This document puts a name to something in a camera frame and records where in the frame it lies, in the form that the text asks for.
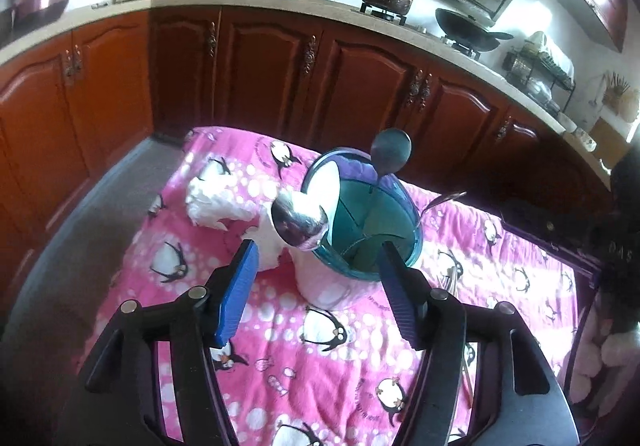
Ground white floral utensil holder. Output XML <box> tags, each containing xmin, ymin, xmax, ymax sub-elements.
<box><xmin>292</xmin><ymin>147</ymin><xmax>423</xmax><ymax>310</ymax></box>

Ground white ceramic spoon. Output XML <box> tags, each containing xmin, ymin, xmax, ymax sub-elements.
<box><xmin>306</xmin><ymin>161</ymin><xmax>341</xmax><ymax>226</ymax></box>

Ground small steel spoon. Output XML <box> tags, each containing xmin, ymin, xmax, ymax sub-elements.
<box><xmin>370</xmin><ymin>128</ymin><xmax>412</xmax><ymax>192</ymax></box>

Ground steel fork wooden handle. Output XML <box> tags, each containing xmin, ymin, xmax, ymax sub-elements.
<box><xmin>444</xmin><ymin>264</ymin><xmax>463</xmax><ymax>296</ymax></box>

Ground wooden kitchen cabinets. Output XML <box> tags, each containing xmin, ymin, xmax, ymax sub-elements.
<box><xmin>0</xmin><ymin>5</ymin><xmax>616</xmax><ymax>327</ymax></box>

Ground white gloved right hand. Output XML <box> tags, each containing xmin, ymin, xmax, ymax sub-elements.
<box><xmin>568</xmin><ymin>307</ymin><xmax>639</xmax><ymax>418</ymax></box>

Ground white crumpled tissue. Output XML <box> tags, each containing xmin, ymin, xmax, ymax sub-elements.
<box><xmin>186</xmin><ymin>172</ymin><xmax>285</xmax><ymax>270</ymax></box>

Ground pink penguin cloth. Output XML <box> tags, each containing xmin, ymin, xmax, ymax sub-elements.
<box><xmin>96</xmin><ymin>126</ymin><xmax>578</xmax><ymax>445</ymax></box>

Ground black dish rack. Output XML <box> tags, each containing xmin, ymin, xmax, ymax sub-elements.
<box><xmin>502</xmin><ymin>48</ymin><xmax>576</xmax><ymax>117</ymax></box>

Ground black wok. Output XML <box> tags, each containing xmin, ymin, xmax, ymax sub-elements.
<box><xmin>435</xmin><ymin>8</ymin><xmax>514</xmax><ymax>53</ymax></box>

